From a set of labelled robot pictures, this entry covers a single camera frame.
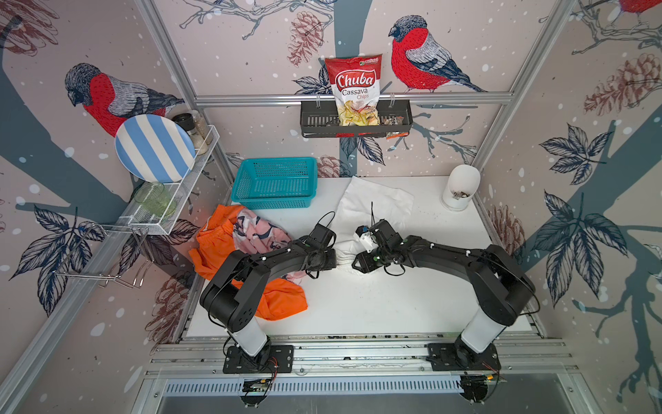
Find white shorts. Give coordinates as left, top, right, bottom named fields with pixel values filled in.
left=331, top=178, right=415, bottom=268

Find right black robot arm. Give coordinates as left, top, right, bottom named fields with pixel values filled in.
left=352, top=219, right=535, bottom=367

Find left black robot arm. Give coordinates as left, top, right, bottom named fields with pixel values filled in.
left=199, top=224, right=336, bottom=361

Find pink patterned garment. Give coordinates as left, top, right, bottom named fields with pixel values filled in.
left=231, top=208, right=292, bottom=255

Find teal plastic basket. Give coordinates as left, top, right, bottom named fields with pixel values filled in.
left=231, top=157, right=318, bottom=210

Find white ceramic holder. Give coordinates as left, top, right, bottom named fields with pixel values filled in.
left=441, top=165, right=480, bottom=211

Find orange garment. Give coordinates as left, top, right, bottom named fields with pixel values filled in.
left=189, top=205, right=308, bottom=321

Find red Chuba chips bag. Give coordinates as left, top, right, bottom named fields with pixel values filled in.
left=325, top=55, right=382, bottom=127

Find clear spice jar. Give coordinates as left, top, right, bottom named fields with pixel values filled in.
left=190, top=110, right=214, bottom=155

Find green glass cup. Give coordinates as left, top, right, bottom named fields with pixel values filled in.
left=133, top=182, right=176, bottom=217

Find dark lid spice jar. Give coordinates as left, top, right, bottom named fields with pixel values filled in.
left=172, top=112, right=207, bottom=154

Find blue striped plate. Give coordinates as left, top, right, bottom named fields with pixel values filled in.
left=115, top=115, right=197, bottom=184

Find aluminium mounting rail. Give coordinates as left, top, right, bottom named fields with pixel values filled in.
left=145, top=333, right=579, bottom=378

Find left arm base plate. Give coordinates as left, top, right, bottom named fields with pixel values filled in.
left=222, top=345, right=294, bottom=374

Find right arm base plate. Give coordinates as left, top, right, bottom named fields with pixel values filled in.
left=426, top=340, right=502, bottom=372

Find black wall shelf basket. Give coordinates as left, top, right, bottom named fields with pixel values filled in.
left=300, top=100, right=413, bottom=138

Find white wire wall rack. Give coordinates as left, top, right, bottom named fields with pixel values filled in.
left=51, top=126, right=220, bottom=289

